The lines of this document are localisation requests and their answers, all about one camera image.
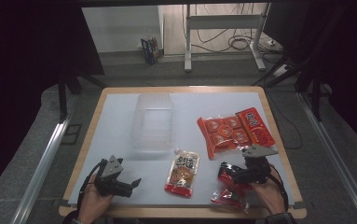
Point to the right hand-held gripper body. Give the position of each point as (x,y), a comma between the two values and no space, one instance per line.
(257,161)

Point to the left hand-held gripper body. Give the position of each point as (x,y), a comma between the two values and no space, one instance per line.
(112,168)

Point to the red clear wrapper packet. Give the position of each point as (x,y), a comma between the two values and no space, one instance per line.
(229,194)

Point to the orange snack pack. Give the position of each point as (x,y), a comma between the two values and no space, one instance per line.
(224,133)

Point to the clear plastic container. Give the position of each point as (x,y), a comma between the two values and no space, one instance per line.
(153,124)

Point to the person's right hand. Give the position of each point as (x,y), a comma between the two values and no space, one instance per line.
(272,196)

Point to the person's left hand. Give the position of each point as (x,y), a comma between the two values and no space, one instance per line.
(92,205)

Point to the red flat packet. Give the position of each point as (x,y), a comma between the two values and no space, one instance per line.
(256,126)

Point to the red snack packet with window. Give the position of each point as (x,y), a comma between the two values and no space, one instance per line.
(183,174)

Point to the grey corner clip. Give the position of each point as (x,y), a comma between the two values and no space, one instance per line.
(299,205)
(58,202)

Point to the black tripod stand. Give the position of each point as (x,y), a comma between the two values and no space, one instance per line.
(70,84)
(306,71)

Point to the blue carton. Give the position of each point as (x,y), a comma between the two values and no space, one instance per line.
(150,49)

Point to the white power strip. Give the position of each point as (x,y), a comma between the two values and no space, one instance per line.
(271,42)

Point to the black curtain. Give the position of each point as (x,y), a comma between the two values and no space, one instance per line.
(347,62)
(17,77)

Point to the dark square floor frame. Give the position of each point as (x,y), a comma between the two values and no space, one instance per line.
(71,134)

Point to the aluminium rail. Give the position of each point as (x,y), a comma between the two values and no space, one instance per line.
(337,152)
(39,174)

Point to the white metal stand frame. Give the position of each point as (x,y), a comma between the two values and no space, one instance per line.
(188,37)

